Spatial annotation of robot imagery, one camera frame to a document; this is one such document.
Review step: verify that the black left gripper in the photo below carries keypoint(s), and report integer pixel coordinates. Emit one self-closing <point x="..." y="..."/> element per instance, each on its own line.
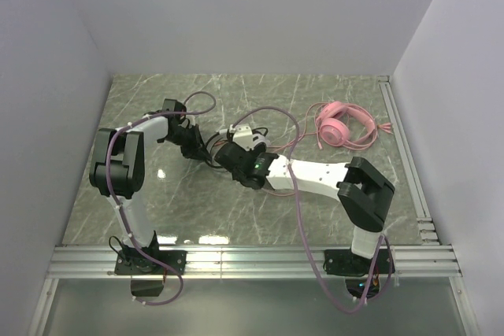
<point x="193" y="145"/>

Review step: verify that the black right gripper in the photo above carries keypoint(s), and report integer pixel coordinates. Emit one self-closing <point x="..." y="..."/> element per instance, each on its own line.
<point x="220" y="151"/>

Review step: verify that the white and black headphones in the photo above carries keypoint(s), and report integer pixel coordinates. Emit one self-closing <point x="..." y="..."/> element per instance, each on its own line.
<point x="222" y="137"/>

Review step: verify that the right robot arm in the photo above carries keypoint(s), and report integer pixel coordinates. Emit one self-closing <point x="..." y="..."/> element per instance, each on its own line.
<point x="363" y="191"/>

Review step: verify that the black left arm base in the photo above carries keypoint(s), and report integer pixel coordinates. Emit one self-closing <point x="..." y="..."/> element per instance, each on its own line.
<point x="149" y="263"/>

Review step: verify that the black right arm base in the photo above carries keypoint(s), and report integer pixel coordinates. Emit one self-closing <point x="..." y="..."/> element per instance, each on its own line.
<point x="354" y="269"/>

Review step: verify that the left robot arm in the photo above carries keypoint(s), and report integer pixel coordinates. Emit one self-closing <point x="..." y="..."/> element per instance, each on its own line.
<point x="118" y="170"/>

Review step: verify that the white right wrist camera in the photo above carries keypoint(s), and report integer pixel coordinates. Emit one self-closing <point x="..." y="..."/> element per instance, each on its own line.
<point x="244" y="136"/>

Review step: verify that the aluminium front rail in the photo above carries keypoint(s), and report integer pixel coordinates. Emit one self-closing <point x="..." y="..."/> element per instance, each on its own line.
<point x="266" y="262"/>

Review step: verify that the aluminium rail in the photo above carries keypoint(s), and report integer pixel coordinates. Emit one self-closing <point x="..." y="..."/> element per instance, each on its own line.
<point x="425" y="223"/>
<point x="266" y="262"/>

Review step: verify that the aluminium right side rail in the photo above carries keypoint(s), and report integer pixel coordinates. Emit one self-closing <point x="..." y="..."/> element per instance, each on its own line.
<point x="425" y="223"/>

